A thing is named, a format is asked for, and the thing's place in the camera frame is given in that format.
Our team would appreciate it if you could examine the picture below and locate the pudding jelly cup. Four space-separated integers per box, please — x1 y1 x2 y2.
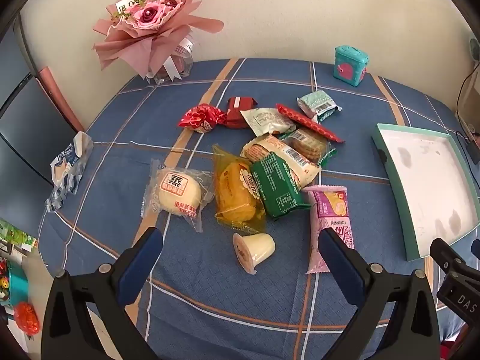
232 232 276 275

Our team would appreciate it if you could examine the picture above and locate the dark grey cabinet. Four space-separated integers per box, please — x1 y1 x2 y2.
0 19 85 196

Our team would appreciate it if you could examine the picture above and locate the beige green snack packet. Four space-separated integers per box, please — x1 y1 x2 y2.
240 107 298 137

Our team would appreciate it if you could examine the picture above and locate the blue plaid tablecloth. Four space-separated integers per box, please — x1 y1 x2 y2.
37 58 480 360

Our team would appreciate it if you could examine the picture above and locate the crumpled blue white packet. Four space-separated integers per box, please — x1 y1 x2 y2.
45 131 94 211

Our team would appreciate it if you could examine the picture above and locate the dark green snack packet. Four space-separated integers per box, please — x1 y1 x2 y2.
249 152 313 221

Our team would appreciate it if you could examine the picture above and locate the green picture book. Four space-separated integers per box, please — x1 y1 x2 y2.
0 217 38 250

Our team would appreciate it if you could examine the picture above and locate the red flower print snack packet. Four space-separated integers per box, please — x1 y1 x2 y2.
178 103 227 134

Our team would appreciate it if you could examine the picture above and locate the long red patterned snack packet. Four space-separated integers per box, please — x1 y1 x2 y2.
276 104 345 144

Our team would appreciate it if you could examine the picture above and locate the mint green box tray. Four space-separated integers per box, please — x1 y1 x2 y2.
371 122 480 262

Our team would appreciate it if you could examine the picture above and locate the orange beige bread packet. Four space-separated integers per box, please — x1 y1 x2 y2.
240 134 322 188

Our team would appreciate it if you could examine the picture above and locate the orange toy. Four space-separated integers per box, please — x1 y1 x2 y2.
15 302 40 334

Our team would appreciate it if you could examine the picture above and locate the black cable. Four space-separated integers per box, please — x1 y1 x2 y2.
455 58 480 147

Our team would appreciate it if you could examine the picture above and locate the teal plastic toy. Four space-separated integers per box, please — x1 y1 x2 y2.
0 260 29 308

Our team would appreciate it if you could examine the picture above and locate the yellow bread packet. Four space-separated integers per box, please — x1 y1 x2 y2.
212 144 268 233

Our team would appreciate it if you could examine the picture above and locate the mint green snack packet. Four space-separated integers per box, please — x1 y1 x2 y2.
296 89 343 124

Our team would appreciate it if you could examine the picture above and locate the clear biscuit packet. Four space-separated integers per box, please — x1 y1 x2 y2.
279 129 338 167

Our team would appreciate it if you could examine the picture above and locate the pink flower bouquet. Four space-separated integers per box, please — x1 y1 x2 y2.
92 0 224 79

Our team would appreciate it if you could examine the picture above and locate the black power adapter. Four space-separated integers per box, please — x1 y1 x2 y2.
465 139 480 166

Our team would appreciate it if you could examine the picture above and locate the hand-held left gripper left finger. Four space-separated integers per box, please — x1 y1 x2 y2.
41 227 164 360

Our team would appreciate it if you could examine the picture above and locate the pink framed box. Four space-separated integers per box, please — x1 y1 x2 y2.
144 34 194 85

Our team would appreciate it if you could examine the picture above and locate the dark red snack packet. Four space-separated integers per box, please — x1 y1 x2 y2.
224 97 260 130

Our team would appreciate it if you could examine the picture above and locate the teal toy house box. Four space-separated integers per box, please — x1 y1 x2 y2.
332 45 369 82

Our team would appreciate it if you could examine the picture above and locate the pink purple cake packet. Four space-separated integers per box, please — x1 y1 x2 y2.
302 185 355 275

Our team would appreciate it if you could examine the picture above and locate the clear steamed cake packet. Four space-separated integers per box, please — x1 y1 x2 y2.
140 158 214 233

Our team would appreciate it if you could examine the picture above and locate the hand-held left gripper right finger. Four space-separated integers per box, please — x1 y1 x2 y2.
319 228 441 360

